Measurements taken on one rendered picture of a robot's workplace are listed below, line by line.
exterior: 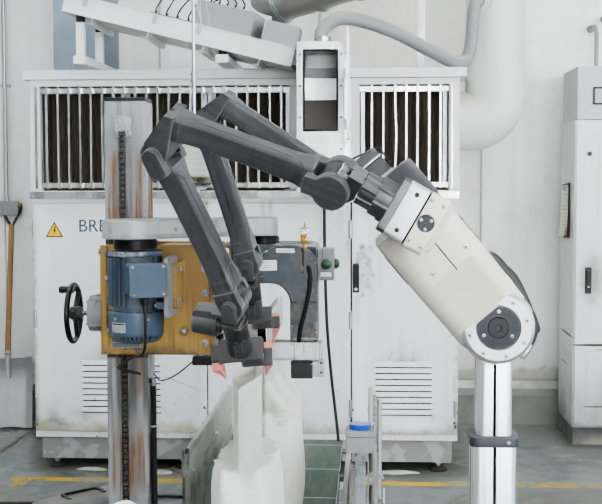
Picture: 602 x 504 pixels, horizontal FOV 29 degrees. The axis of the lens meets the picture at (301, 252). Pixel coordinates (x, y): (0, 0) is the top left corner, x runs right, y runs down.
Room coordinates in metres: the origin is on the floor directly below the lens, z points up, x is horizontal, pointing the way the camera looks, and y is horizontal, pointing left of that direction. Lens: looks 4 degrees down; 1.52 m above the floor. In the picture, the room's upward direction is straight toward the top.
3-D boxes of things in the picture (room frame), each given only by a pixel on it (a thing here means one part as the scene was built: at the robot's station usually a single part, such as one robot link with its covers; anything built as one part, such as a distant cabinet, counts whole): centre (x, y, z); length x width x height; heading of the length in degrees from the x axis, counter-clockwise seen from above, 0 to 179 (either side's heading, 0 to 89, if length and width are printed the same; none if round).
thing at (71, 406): (6.57, 0.27, 1.05); 2.28 x 1.16 x 2.09; 87
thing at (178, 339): (3.42, 0.41, 1.18); 0.34 x 0.25 x 0.31; 87
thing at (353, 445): (3.17, -0.16, 0.81); 0.08 x 0.08 x 0.06; 87
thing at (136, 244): (3.18, 0.45, 1.35); 0.12 x 0.12 x 0.04
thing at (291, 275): (3.43, 0.07, 1.21); 0.30 x 0.25 x 0.30; 177
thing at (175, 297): (3.24, 0.36, 1.23); 0.28 x 0.07 x 0.16; 177
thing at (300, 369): (3.31, -0.02, 0.98); 0.09 x 0.05 x 0.05; 87
